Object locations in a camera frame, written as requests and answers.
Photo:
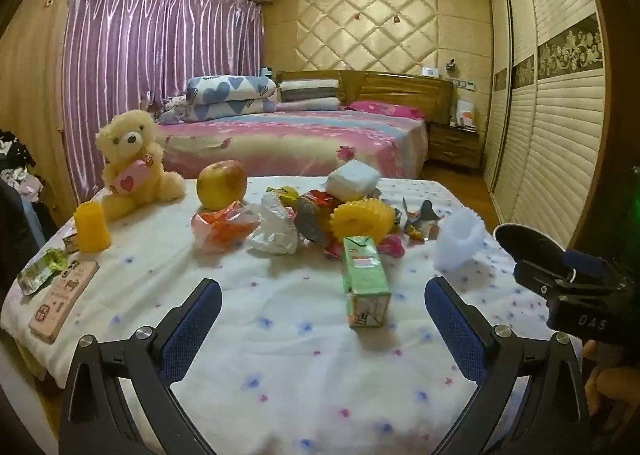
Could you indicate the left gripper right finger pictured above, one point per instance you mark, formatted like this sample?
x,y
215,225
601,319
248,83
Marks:
x,y
551,416

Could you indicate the yellow cup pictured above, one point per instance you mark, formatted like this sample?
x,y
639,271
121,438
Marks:
x,y
93,235

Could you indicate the purple curtain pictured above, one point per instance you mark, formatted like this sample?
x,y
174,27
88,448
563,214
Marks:
x,y
119,53

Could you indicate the white foam block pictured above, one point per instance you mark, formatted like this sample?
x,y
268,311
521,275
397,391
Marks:
x,y
352,181

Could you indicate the green candy wrapper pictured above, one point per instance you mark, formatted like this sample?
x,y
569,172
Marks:
x,y
38,271

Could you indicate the bed with pink floral sheet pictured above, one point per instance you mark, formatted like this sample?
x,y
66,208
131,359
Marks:
x,y
312,143

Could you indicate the pink pillow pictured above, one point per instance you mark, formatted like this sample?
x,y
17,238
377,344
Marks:
x,y
386,109

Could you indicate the white box on nightstand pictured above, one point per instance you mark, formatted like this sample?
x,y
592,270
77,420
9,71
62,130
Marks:
x,y
465,112

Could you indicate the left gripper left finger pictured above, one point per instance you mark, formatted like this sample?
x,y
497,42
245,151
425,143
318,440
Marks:
x,y
96,418

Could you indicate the louvred wardrobe doors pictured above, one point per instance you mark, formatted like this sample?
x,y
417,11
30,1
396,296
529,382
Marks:
x,y
547,111

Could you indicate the person's right hand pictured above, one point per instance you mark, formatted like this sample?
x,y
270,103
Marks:
x,y
620,384

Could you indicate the red yellow apple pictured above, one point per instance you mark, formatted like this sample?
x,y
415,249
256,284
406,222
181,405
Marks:
x,y
220,184

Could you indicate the wooden nightstand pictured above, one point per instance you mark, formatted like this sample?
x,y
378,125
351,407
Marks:
x,y
454,146

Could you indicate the green juice carton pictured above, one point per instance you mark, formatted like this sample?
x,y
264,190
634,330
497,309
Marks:
x,y
365,283

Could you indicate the blue heart folded quilt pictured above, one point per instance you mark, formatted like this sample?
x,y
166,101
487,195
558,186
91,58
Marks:
x,y
214,97

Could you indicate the colourful wrapper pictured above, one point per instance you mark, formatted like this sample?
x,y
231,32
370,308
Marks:
x,y
421,225

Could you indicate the cream teddy bear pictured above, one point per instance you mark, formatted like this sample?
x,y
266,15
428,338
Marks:
x,y
134,173

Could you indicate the yellow spiky ball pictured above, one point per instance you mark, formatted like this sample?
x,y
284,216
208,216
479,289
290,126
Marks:
x,y
367,218

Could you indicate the white plastic cup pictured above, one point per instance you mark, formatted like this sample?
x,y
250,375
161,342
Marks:
x,y
460,236

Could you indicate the yellow snack bag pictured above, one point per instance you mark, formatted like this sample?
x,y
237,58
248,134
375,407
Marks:
x,y
287,195

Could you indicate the white dotted blanket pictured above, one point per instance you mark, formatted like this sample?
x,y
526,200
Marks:
x,y
281,371

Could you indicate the pink toy hairbrush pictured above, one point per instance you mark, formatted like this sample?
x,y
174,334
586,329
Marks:
x,y
391,245

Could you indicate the orange snack wrapper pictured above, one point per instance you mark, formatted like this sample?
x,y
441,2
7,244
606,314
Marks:
x,y
221,230

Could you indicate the wooden headboard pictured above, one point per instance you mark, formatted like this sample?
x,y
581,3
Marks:
x,y
431,96

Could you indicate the striped grey white pillows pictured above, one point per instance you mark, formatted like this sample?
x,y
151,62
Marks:
x,y
309,95

